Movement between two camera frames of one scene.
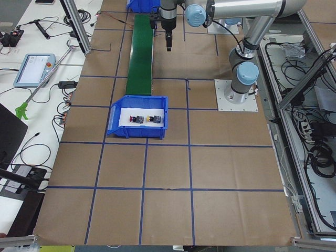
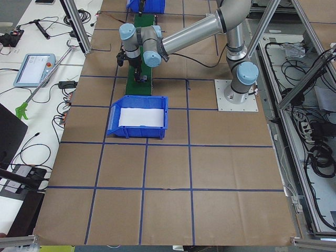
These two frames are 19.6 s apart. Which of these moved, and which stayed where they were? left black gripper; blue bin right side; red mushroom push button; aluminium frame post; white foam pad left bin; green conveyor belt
Moved: left black gripper; red mushroom push button
Stayed: blue bin right side; white foam pad left bin; green conveyor belt; aluminium frame post
